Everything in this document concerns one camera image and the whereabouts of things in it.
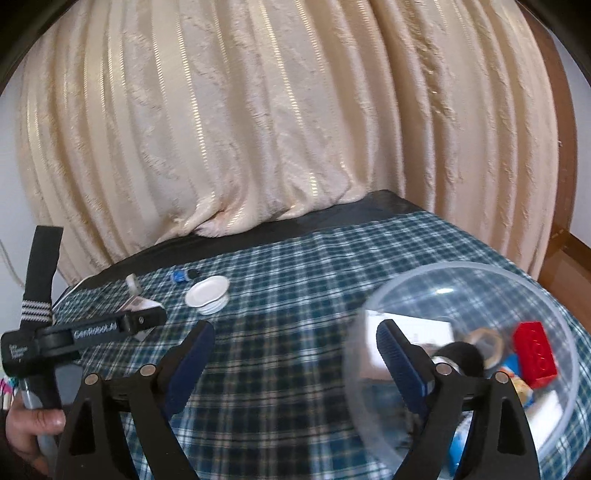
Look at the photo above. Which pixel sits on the small black object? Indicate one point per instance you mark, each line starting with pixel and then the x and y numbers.
pixel 461 357

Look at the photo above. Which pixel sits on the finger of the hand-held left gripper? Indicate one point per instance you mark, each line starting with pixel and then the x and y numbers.
pixel 147 318

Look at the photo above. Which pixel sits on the red toy block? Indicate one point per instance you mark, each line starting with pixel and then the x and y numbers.
pixel 535 350

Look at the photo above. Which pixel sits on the person's left hand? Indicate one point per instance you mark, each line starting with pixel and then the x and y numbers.
pixel 27 429

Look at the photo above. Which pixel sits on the white tape roll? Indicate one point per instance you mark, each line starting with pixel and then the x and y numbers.
pixel 496 346

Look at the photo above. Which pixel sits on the clear plastic bowl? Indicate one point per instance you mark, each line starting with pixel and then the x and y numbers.
pixel 461 295

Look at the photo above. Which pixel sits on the cream patterned curtain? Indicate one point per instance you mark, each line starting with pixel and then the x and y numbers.
pixel 277 115

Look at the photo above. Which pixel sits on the blue plaid tablecloth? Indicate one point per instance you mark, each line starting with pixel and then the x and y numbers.
pixel 286 323

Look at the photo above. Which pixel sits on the small white upright object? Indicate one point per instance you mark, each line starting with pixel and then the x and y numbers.
pixel 132 282

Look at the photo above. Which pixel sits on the teal and pink item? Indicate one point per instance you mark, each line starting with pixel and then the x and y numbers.
pixel 5 392

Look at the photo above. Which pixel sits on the blue dropper bottle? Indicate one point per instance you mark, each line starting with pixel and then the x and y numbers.
pixel 178 277

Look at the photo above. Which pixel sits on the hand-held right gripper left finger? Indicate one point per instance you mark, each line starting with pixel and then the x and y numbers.
pixel 189 364

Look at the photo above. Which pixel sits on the brown wooden door frame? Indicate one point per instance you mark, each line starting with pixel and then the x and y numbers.
pixel 561 184

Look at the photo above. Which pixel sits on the white plastic piece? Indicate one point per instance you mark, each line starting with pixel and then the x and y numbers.
pixel 549 406

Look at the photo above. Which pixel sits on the white orange medicine box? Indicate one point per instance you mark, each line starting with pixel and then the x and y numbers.
pixel 138 305

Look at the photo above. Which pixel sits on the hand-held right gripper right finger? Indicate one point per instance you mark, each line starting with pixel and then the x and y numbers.
pixel 401 364

